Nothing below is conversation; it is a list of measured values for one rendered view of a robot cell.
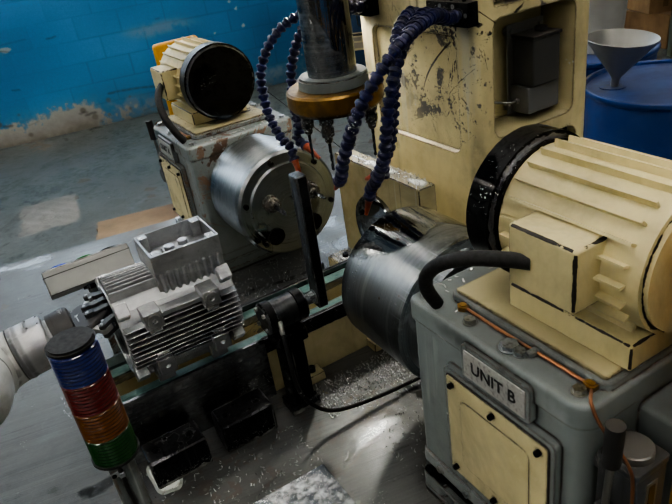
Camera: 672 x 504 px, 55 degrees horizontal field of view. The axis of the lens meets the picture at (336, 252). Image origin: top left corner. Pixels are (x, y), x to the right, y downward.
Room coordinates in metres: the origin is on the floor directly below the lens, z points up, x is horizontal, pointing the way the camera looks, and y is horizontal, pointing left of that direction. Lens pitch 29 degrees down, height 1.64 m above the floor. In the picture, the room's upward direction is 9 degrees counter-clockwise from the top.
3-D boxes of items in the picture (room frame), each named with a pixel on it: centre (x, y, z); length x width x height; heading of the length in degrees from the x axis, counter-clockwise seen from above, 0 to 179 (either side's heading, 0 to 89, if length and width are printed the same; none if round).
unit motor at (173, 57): (1.72, 0.31, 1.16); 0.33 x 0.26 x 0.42; 27
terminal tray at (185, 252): (1.01, 0.27, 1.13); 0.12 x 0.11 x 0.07; 117
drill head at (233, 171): (1.49, 0.15, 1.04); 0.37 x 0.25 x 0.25; 27
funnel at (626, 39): (2.33, -1.14, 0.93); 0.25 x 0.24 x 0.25; 106
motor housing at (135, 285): (0.99, 0.31, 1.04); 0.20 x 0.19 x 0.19; 117
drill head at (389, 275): (0.88, -0.16, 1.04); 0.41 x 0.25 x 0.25; 27
